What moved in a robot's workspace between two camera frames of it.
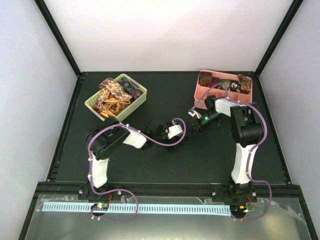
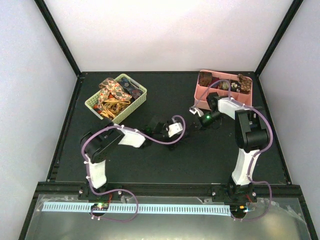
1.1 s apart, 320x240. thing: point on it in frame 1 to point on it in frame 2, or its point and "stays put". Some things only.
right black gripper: [199, 128] to [198, 124]
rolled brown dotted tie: [245, 83] stays put
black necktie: [190, 139] stays put
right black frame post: [289, 17] stays put
